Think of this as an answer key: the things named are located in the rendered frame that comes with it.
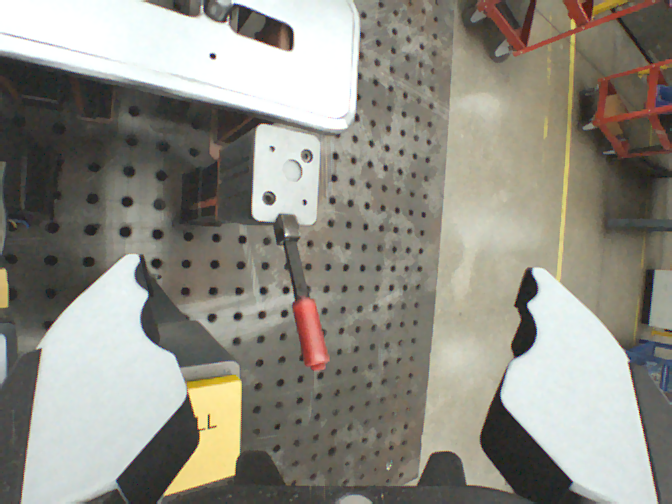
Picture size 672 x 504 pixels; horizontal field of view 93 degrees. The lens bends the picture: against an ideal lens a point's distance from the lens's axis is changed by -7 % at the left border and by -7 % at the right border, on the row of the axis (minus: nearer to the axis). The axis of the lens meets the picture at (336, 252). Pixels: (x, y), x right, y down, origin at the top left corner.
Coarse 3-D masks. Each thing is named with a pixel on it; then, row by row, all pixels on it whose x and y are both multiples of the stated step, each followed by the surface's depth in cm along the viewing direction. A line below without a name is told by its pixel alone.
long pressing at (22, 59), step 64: (0, 0) 23; (64, 0) 26; (128, 0) 28; (256, 0) 34; (320, 0) 39; (64, 64) 26; (128, 64) 28; (192, 64) 32; (256, 64) 35; (320, 64) 39; (320, 128) 40
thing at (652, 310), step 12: (648, 276) 460; (660, 276) 447; (648, 288) 460; (660, 288) 446; (648, 300) 459; (660, 300) 445; (648, 312) 458; (660, 312) 445; (648, 324) 457; (660, 324) 444
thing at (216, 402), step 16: (192, 384) 19; (208, 384) 19; (224, 384) 19; (240, 384) 20; (192, 400) 18; (208, 400) 19; (224, 400) 19; (240, 400) 20; (208, 416) 19; (224, 416) 19; (240, 416) 20; (208, 432) 19; (224, 432) 19; (208, 448) 19; (224, 448) 19; (192, 464) 18; (208, 464) 19; (224, 464) 19; (176, 480) 18; (192, 480) 18; (208, 480) 19
